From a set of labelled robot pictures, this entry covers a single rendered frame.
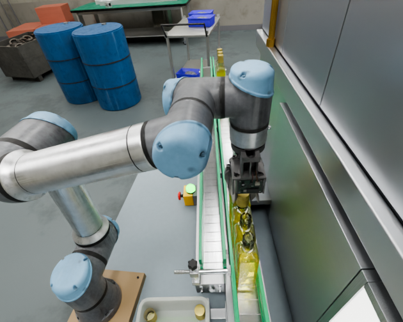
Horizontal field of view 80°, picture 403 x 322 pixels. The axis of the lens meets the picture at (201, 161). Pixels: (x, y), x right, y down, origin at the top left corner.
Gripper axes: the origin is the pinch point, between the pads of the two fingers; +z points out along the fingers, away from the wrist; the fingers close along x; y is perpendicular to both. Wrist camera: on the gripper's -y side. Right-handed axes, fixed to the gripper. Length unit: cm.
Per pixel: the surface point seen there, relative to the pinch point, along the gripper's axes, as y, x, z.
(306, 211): 10.3, 12.2, -6.0
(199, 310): 17.7, -14.1, 34.6
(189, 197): -27.8, -20.0, 34.0
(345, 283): 26.8, 12.4, -9.8
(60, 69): -285, -216, 62
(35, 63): -394, -326, 85
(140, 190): -39, -47, 41
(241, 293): 15.2, -1.1, 28.0
